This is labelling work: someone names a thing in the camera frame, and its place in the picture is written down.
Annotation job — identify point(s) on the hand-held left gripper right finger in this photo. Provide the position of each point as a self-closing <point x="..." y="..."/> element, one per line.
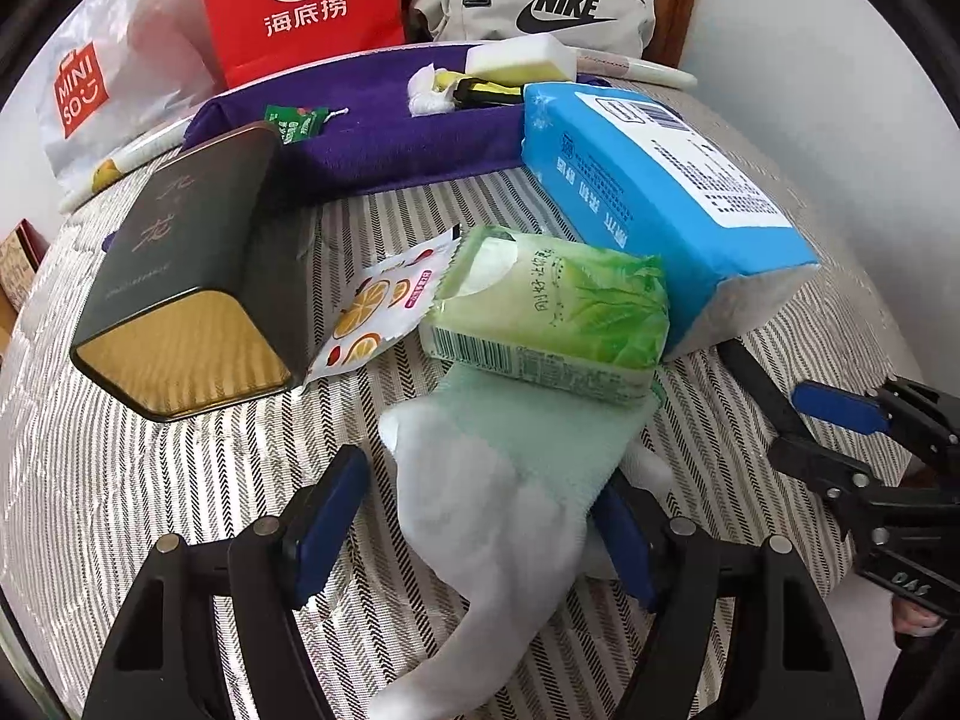
<point x="622" y="532"/>

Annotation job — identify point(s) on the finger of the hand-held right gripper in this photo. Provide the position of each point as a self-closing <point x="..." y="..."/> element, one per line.
<point x="810" y="465"/>
<point x="832" y="405"/>

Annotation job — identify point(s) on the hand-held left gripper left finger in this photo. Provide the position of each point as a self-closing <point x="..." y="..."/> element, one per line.
<point x="330" y="525"/>

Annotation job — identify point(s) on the white and green sock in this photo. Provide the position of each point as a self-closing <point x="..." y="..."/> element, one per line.
<point x="487" y="510"/>

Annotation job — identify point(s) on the yellow zip pouch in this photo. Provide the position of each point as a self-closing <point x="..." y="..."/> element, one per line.
<point x="495" y="94"/>

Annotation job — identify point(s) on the person's right forearm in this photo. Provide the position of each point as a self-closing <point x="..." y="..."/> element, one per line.
<point x="922" y="675"/>

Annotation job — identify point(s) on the person's right hand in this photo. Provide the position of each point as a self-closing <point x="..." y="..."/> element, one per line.
<point x="919" y="619"/>

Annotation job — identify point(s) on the striped bed cover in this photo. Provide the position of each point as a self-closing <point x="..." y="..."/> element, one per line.
<point x="187" y="480"/>

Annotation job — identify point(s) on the orange fruit print sachet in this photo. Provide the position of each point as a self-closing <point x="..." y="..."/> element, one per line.
<point x="367" y="307"/>

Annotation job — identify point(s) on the green tissue pack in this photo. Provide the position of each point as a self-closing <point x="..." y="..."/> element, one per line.
<point x="562" y="300"/>

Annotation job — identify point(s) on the blue tissue pack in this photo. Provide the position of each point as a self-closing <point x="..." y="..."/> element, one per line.
<point x="637" y="187"/>

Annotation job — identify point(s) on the dark tin box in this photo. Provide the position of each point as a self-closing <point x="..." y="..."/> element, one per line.
<point x="187" y="240"/>

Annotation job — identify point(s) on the purple towel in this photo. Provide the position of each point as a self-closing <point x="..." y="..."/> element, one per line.
<point x="375" y="142"/>

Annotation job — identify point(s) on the small green sachet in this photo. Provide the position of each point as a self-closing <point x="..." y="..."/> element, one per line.
<point x="296" y="122"/>

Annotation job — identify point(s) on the red patterned box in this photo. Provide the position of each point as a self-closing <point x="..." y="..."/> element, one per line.
<point x="19" y="262"/>

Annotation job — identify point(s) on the brown wooden headboard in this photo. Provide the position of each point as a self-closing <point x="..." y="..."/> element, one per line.
<point x="675" y="0"/>

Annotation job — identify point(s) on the crumpled white tissue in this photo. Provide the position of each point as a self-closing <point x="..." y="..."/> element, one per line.
<point x="431" y="97"/>

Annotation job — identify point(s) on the white sponge block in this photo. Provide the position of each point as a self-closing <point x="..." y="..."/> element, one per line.
<point x="517" y="56"/>

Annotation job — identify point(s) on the red paper bag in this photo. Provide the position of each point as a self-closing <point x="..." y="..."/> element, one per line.
<point x="360" y="45"/>

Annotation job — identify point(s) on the translucent plastic bag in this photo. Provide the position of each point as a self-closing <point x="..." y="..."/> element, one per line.
<point x="135" y="52"/>

